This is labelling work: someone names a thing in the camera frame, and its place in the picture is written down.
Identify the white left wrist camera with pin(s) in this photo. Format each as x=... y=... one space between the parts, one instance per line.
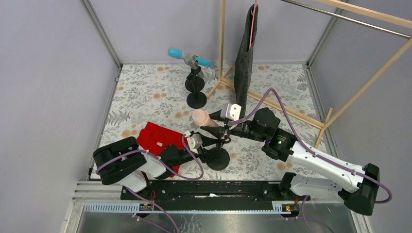
x=192 y=142

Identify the red folded cloth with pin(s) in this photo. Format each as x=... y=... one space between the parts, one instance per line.
x=155 y=138

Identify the silver microphone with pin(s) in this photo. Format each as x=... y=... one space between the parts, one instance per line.
x=190 y=60

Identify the pink beige microphone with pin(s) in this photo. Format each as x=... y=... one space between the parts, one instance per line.
x=202 y=119

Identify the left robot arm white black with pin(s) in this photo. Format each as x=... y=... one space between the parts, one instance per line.
x=125 y=163

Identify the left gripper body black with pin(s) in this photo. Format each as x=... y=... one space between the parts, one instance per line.
x=199 y=149

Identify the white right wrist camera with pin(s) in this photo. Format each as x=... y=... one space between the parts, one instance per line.
x=230 y=111

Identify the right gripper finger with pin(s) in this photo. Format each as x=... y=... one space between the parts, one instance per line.
x=216 y=116
x=218 y=131

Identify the black mic stand moved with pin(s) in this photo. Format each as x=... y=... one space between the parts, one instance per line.
x=194 y=81

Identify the black mic stand front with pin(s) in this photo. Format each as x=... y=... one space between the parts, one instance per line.
x=196 y=99

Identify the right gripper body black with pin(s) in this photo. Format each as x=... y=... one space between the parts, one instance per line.
x=226 y=129

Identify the dark grey hanging garment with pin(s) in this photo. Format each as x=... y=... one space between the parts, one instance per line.
x=244 y=62

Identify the blue microphone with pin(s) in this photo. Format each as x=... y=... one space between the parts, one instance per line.
x=178 y=54

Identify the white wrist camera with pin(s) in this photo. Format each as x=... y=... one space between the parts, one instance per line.
x=230 y=111
x=192 y=142

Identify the black mic stand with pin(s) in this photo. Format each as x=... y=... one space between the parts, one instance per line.
x=218 y=158
x=196 y=99

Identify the metal rack rod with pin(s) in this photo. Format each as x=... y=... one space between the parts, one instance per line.
x=334 y=15

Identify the pink clothes hanger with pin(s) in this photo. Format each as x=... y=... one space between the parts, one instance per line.
x=253 y=13

